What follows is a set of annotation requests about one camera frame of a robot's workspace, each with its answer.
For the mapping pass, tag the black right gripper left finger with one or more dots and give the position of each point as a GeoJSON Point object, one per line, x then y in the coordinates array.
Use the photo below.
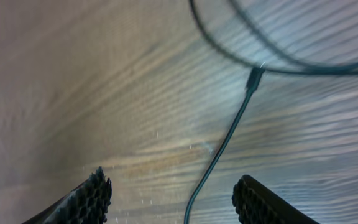
{"type": "Point", "coordinates": [86, 204]}

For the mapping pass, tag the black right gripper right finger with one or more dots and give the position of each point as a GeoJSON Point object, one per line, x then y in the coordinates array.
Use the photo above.
{"type": "Point", "coordinates": [256, 204]}

